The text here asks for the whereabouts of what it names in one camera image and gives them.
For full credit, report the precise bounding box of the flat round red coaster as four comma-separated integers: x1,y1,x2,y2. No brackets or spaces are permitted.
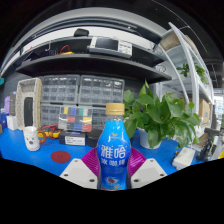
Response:
50,150,72,164

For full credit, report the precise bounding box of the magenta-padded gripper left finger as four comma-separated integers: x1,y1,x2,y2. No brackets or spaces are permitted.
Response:
59,147,101,190

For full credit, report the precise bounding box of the blue drink bottle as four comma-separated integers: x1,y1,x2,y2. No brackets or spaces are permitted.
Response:
96,102,132,192

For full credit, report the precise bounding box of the yellow and red hand tool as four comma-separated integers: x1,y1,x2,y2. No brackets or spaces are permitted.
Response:
40,124,63,140

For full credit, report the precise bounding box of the potted green leafy plant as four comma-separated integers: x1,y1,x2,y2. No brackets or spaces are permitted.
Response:
122,79,202,150

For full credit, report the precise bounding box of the white shelf unit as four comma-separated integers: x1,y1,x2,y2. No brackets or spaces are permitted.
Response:
156,22,224,134

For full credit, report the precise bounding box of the black overhead shelf unit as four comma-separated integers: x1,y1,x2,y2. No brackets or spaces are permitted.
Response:
0,28,173,84

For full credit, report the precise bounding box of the clear box with coloured parts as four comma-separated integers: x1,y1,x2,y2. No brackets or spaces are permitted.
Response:
58,105,94,133

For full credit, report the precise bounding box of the small white carton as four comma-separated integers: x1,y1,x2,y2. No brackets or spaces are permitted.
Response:
6,114,18,131

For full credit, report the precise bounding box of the dark grey carton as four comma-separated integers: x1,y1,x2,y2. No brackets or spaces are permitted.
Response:
9,92,18,117

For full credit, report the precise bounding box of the black clamp device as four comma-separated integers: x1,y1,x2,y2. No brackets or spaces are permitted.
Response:
196,128,223,163

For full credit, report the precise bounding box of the white mug with face print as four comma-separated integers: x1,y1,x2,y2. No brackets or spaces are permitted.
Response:
23,125,42,152

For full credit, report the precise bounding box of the purple plastic bag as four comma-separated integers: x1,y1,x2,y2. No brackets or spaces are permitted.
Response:
3,96,11,116

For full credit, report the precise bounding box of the white adapter block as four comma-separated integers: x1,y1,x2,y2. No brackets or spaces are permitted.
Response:
172,146,196,170

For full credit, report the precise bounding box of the flat black case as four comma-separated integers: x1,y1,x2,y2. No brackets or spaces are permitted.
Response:
85,129,104,148

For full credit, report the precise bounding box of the beige perforated tray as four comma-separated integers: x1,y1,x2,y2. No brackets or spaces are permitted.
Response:
15,77,43,131

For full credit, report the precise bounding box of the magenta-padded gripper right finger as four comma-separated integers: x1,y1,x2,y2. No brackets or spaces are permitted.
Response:
128,147,168,190

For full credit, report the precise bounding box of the tall black speaker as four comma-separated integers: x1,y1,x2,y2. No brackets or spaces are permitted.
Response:
23,96,34,128

